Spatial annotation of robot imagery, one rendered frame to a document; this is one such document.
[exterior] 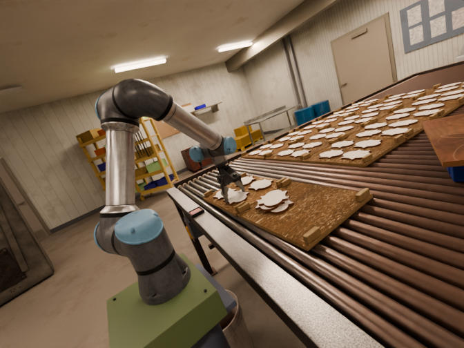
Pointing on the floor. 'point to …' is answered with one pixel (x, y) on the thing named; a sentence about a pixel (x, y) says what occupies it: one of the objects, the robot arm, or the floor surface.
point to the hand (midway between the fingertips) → (236, 197)
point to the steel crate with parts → (194, 161)
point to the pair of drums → (305, 114)
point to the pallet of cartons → (242, 139)
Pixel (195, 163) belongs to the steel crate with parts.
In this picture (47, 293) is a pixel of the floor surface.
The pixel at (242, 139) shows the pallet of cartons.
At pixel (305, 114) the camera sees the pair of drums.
